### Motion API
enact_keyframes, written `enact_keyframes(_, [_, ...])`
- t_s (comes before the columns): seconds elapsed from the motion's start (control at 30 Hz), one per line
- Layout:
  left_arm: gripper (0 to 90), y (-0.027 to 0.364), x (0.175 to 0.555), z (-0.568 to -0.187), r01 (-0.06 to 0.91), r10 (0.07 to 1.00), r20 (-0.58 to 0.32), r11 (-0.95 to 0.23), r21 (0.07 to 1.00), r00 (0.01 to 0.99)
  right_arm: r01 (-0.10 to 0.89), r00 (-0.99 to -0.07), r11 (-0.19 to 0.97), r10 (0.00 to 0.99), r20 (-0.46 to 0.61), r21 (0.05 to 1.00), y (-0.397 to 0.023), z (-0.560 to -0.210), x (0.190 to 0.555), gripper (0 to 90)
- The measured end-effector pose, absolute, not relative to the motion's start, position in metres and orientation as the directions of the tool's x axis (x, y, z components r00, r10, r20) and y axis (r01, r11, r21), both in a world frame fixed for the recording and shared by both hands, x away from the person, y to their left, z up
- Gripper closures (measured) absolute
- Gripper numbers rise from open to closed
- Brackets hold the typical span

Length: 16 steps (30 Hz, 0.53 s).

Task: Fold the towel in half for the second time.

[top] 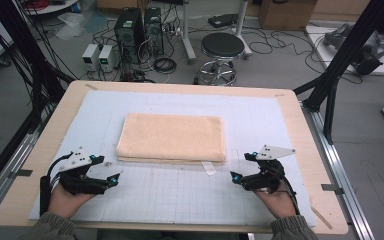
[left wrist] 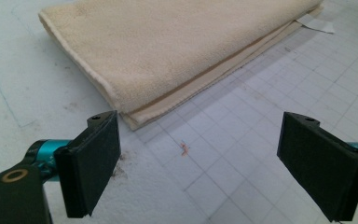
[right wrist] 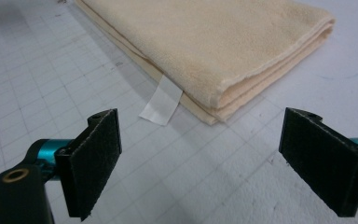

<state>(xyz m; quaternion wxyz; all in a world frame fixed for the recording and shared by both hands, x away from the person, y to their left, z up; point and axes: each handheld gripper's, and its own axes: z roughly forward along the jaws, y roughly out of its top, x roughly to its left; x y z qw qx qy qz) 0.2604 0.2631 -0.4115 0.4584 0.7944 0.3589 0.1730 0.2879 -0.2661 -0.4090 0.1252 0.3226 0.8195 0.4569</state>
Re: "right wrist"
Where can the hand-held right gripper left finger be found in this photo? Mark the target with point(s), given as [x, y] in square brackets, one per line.
[90, 168]

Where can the cream towel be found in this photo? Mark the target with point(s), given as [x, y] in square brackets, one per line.
[214, 46]

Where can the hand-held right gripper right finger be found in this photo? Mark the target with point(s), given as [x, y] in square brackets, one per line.
[323, 165]

